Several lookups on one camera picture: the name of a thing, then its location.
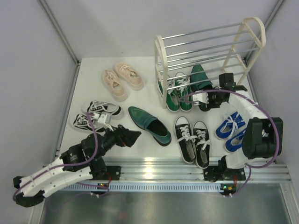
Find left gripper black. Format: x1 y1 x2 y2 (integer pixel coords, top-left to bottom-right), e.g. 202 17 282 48
93 123 141 161

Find green loafer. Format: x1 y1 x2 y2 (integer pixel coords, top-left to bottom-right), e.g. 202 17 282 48
189 63 214 112
128 106 171 147

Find green canvas sneaker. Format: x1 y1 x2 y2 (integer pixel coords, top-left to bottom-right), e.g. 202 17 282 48
175 76 192 112
157 78 180 112

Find black canvas sneaker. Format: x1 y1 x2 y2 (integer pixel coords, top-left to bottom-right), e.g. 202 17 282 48
193 121 211 169
174 116 197 164

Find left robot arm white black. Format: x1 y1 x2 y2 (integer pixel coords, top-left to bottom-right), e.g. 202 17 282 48
13 125 142 208

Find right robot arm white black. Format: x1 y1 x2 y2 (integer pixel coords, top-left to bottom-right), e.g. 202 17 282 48
204 73 283 182

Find cream shoe rack metal bars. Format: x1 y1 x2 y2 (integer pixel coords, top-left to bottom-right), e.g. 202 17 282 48
154 17 266 108

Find black white sneaker upper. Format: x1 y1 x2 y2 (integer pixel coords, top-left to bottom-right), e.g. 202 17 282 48
81 100 124 120

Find black white sneaker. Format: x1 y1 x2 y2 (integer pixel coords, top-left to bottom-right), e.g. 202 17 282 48
81 100 124 120
69 113 105 133

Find blue canvas sneaker upper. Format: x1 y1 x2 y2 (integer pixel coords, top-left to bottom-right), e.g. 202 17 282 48
215 112 245 140

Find blue canvas sneaker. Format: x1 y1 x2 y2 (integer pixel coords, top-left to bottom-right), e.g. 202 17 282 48
225 129 246 153
215 112 245 140

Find blue canvas sneaker lower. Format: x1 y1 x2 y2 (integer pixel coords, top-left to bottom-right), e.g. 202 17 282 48
225 129 246 153

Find black white sneaker lower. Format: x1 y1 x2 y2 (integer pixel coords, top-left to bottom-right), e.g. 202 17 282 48
69 113 105 133

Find beige sneaker left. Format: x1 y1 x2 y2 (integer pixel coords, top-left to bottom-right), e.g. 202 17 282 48
102 70 128 102

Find beige sneaker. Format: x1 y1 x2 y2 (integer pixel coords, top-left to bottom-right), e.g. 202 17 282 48
113 62 144 91
102 70 128 102

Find beige sneaker right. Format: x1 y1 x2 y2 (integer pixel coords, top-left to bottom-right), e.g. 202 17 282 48
113 62 144 91

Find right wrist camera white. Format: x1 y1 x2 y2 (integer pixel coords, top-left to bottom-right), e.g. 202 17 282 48
192 91 209 105

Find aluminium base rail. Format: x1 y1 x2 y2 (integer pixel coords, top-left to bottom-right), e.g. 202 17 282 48
104 157 292 183

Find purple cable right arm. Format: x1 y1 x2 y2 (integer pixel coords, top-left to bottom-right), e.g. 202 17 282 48
178 90 281 199

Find perforated cable duct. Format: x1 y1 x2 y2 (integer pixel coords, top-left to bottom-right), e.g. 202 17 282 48
56 182 236 192

